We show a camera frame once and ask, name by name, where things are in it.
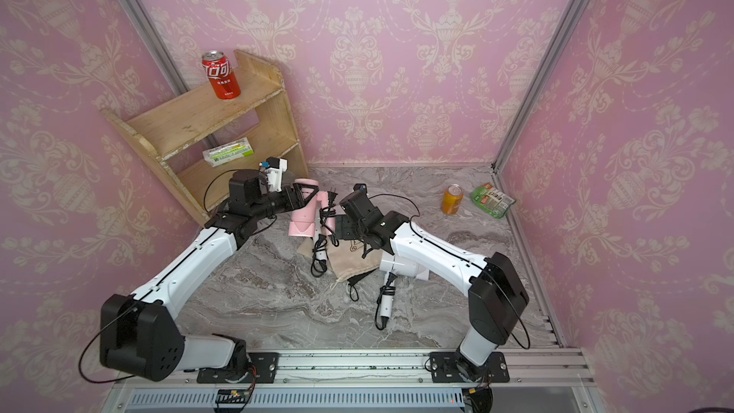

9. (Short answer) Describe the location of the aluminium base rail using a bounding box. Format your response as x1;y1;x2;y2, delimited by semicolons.
102;348;605;412

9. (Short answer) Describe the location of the white hair dryer left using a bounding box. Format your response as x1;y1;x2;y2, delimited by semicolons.
311;191;339;277

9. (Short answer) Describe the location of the aluminium corner post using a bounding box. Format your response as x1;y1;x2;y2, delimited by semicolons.
493;0;590;175
119;0;188;96

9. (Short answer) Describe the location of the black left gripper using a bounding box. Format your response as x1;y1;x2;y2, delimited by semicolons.
250;182;320;223

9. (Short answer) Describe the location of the wooden two-tier shelf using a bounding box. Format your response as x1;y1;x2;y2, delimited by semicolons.
101;50;309;226

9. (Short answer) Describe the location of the red cola can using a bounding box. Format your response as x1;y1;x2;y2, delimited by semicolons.
202;51;241;101

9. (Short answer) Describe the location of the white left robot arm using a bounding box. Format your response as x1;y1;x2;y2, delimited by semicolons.
97;169;332;382

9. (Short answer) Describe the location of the beige hair dryer bag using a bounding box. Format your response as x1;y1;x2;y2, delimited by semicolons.
327;240;382;282

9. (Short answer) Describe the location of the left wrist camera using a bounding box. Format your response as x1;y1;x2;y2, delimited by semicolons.
260;157;288;192

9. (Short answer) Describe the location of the left aluminium corner post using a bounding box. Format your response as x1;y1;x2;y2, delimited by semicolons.
119;0;188;96

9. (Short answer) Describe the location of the white hair dryer right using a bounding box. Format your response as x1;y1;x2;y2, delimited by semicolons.
375;252;429;331

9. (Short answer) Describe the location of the black drawstring bag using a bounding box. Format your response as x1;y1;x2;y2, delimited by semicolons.
347;271;374;302

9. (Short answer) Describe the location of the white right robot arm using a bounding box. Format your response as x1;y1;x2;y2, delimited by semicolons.
336;189;529;382

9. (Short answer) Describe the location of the orange soda can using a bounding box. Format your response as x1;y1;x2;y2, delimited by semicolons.
441;184;464;215

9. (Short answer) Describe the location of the green snack packet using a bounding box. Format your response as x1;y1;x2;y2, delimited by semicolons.
470;183;516;219

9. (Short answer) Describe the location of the green white box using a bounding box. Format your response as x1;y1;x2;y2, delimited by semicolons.
203;138;253;167

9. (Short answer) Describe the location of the right aluminium corner post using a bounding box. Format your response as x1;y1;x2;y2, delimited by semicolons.
493;0;590;175

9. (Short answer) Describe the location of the pink hair dryer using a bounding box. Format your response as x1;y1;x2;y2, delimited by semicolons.
289;178;329;238

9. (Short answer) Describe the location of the white hair dryer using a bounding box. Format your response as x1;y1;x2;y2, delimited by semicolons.
375;252;429;331
311;191;339;277

